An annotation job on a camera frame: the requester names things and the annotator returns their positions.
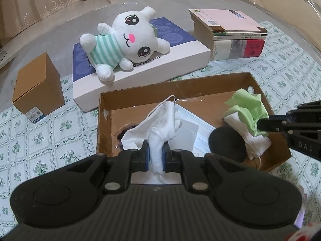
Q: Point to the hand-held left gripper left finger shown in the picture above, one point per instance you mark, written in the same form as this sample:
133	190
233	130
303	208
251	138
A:
147	155

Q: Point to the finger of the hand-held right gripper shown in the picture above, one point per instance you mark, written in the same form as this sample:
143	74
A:
270	125

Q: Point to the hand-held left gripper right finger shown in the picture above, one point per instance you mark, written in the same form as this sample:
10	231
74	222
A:
164	157

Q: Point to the white sock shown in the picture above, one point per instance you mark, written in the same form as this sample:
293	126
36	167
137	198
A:
160	123
253	143

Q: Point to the light green cloth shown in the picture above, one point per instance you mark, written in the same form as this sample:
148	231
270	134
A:
245	108

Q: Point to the blue face mask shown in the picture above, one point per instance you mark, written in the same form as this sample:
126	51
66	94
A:
193	115

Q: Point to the brown cardboard box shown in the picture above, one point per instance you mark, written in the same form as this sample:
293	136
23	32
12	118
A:
180	87

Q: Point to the white folded cloth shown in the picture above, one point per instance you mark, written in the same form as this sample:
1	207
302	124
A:
189	133

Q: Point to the black round pad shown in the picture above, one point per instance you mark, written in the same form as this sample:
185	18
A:
225	143

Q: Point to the blue and white flat box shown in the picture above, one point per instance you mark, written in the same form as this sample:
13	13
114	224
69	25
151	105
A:
150	72

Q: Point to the thick red spine book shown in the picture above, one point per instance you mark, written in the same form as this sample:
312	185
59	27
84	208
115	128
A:
235	49

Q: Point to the thin dark book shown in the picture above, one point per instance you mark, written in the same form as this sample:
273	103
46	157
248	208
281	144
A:
240	34

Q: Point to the red and white packet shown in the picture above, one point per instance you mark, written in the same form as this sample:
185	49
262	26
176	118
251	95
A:
306	233

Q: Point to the green floral bed sheet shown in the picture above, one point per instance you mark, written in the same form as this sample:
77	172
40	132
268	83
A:
32	140

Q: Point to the pink cover book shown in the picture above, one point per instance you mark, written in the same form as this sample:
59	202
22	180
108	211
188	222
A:
225	18

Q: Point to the white bunny plush toy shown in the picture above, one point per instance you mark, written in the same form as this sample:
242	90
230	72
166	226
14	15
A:
130	30

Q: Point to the small closed cardboard box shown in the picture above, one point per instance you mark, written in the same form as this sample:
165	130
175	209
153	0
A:
35	85

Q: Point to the clear plastic mattress cover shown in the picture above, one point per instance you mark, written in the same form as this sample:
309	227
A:
62	30

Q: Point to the beige patterned curtain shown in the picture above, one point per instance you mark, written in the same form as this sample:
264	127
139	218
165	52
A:
50	0

